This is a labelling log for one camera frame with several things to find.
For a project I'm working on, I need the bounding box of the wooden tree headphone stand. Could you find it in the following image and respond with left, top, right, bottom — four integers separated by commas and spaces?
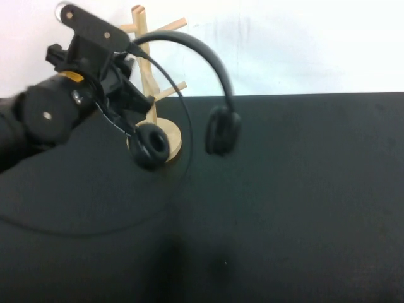
121, 4, 187, 163

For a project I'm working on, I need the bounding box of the black over-ear headphones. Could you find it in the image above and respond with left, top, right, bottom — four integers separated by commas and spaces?
125, 30, 242, 170

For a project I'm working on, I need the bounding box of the thin black camera cable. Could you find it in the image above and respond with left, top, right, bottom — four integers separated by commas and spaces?
0, 42, 194, 238

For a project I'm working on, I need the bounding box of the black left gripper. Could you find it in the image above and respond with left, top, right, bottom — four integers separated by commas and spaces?
46, 33, 156, 131

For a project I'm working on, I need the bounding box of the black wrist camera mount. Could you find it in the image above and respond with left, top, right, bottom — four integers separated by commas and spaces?
54, 2, 131, 54

